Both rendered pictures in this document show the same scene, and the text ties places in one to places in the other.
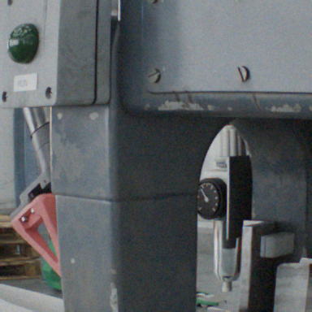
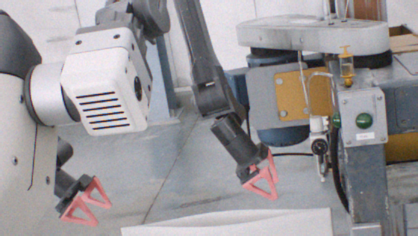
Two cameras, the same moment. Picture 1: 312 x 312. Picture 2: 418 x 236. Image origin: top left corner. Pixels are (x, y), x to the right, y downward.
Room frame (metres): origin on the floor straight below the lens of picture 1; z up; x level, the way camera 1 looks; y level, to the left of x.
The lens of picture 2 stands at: (0.06, 0.85, 1.59)
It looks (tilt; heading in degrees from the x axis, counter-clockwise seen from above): 16 degrees down; 322
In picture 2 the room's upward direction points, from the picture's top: 10 degrees counter-clockwise
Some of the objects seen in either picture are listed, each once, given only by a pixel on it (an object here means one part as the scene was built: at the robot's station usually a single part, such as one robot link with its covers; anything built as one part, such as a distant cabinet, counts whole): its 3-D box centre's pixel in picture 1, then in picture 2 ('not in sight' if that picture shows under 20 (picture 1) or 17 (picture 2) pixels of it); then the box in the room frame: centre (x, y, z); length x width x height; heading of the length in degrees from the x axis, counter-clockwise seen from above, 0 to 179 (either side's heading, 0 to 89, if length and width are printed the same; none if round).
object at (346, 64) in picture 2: not in sight; (346, 65); (0.69, 0.03, 1.37); 0.03 x 0.02 x 0.03; 42
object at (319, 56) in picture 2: not in sight; (307, 66); (1.06, -0.29, 1.27); 0.12 x 0.09 x 0.09; 132
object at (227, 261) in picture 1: (228, 250); (321, 163); (0.86, -0.07, 1.11); 0.03 x 0.03 x 0.06
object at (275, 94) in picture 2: not in sight; (304, 92); (0.99, -0.19, 1.23); 0.28 x 0.07 x 0.16; 42
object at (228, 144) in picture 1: (229, 213); (321, 150); (0.85, -0.06, 1.14); 0.05 x 0.04 x 0.16; 132
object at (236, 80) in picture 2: not in sight; (242, 91); (1.14, -0.11, 1.25); 0.10 x 0.08 x 0.12; 157
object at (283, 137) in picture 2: not in sight; (279, 97); (1.10, -0.21, 1.21); 0.15 x 0.15 x 0.25
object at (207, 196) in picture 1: (212, 198); (319, 146); (0.84, -0.05, 1.16); 0.04 x 0.02 x 0.04; 42
